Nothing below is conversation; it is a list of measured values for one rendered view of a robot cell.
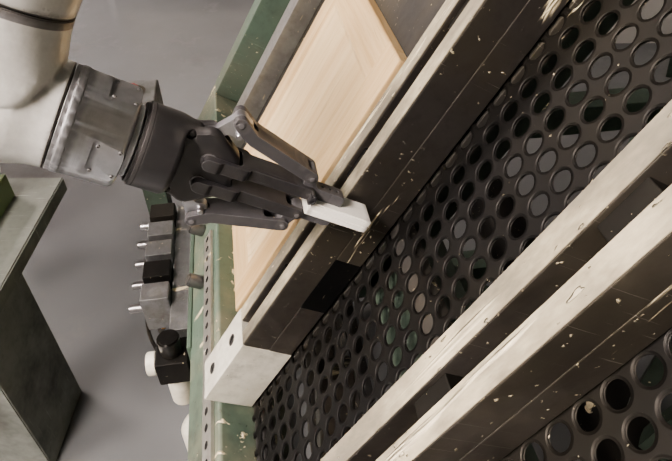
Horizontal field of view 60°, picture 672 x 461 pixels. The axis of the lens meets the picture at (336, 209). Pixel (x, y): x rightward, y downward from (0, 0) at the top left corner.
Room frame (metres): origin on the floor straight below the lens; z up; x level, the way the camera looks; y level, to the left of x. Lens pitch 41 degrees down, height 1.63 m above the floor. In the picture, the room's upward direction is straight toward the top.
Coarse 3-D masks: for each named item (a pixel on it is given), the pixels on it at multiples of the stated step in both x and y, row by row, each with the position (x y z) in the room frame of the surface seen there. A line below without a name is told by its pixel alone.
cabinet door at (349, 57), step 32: (352, 0) 0.90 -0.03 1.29; (320, 32) 0.95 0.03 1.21; (352, 32) 0.83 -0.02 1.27; (384, 32) 0.74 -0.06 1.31; (320, 64) 0.88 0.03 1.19; (352, 64) 0.77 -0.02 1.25; (384, 64) 0.68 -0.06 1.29; (288, 96) 0.93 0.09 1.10; (320, 96) 0.81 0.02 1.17; (352, 96) 0.71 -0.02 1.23; (288, 128) 0.85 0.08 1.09; (320, 128) 0.74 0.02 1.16; (352, 128) 0.65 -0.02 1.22; (320, 160) 0.67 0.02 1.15; (288, 224) 0.64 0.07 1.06; (256, 256) 0.66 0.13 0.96
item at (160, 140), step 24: (168, 120) 0.41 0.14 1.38; (192, 120) 0.43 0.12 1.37; (144, 144) 0.39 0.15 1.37; (168, 144) 0.39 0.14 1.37; (192, 144) 0.41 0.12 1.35; (216, 144) 0.42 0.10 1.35; (144, 168) 0.38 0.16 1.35; (168, 168) 0.38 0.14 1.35; (192, 168) 0.41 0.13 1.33; (168, 192) 0.41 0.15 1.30; (192, 192) 0.41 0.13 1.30
